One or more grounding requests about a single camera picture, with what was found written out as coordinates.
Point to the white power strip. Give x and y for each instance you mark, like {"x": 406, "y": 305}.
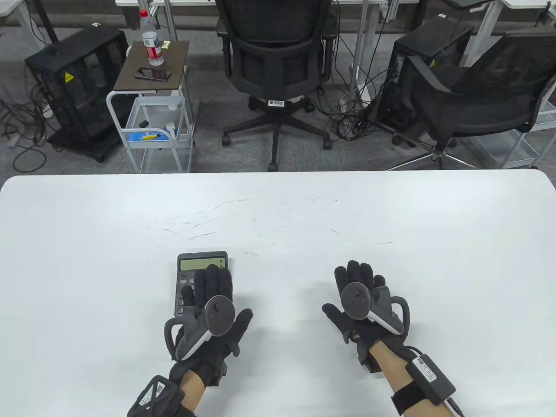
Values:
{"x": 364, "y": 92}

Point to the person's left forearm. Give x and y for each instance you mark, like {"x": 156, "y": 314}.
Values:
{"x": 191, "y": 387}

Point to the black chair with chrome base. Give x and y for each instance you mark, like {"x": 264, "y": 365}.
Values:
{"x": 486, "y": 95}

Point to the person's right hand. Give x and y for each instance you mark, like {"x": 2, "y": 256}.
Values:
{"x": 343, "y": 322}

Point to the red label plastic water bottle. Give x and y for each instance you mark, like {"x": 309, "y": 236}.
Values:
{"x": 152, "y": 50}

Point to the grey left hand controller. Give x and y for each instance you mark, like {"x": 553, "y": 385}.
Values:
{"x": 217, "y": 310}

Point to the person's right forearm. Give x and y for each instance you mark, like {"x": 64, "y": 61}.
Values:
{"x": 388, "y": 365}

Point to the white cart with brown top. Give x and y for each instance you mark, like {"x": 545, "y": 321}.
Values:
{"x": 169, "y": 61}

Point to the white desk frame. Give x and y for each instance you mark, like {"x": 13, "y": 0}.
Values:
{"x": 364, "y": 43}

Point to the black cabinet with yellow sticker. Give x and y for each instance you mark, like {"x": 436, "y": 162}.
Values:
{"x": 82, "y": 87}

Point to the person's left hand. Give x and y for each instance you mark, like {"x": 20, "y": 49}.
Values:
{"x": 241, "y": 325}

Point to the black computer tower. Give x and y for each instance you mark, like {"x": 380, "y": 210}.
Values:
{"x": 430, "y": 41}

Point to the black smartphone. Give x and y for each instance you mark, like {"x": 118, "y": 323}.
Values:
{"x": 153, "y": 74}

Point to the black calculator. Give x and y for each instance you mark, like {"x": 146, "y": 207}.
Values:
{"x": 202, "y": 263}

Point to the black mesh office chair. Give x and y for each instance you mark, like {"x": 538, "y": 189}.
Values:
{"x": 273, "y": 56}

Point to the grey right hand controller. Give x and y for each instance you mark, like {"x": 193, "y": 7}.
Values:
{"x": 356, "y": 299}

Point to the grey hand controller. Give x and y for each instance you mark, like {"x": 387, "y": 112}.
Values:
{"x": 356, "y": 299}
{"x": 217, "y": 310}

